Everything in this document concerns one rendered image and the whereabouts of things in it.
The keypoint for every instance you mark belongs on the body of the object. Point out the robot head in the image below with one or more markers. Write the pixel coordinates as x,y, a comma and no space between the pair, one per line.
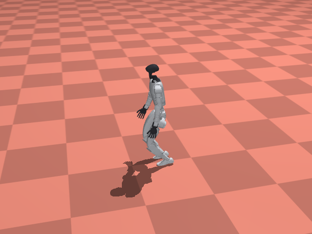
151,69

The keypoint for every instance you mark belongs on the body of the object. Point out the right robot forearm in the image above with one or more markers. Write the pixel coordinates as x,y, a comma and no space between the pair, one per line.
148,102

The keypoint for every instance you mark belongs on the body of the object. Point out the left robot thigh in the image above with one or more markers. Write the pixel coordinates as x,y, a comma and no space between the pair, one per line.
161,124

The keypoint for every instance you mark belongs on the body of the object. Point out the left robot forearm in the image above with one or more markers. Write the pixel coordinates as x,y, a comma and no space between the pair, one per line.
157,115

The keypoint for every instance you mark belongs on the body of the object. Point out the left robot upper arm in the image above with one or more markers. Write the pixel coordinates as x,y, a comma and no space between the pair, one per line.
158,95

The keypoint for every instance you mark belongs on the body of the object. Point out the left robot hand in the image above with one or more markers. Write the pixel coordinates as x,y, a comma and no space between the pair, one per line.
153,131

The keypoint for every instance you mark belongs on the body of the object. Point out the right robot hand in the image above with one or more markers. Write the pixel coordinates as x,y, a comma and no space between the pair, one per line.
142,111

